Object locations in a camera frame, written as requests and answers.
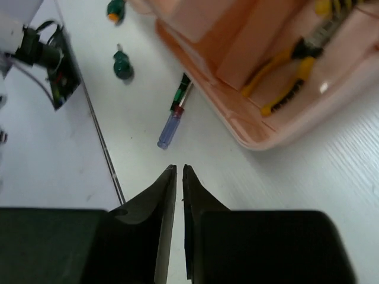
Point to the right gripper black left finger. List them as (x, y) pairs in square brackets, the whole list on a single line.
[(129, 244)]

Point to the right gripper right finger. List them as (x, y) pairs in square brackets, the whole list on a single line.
[(258, 246)]

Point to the blue handled small screwdriver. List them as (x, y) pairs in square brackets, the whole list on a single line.
[(173, 121)]

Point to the black green precision screwdriver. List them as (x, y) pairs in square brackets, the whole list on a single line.
[(185, 81)]

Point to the stubby dark green screwdriver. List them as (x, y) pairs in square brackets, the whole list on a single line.
[(122, 66)]

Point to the pink plastic toolbox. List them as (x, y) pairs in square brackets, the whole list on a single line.
[(222, 43)]

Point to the yellow long nose pliers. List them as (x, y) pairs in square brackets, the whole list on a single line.
[(289, 70)]

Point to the stubby green orange screwdriver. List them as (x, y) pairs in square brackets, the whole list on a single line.
[(116, 10)]

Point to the yellow black small pliers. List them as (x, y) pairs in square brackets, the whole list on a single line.
[(334, 7)]

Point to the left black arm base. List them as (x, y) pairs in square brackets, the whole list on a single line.
[(54, 55)]

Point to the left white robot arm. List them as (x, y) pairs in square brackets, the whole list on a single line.
[(14, 16)]

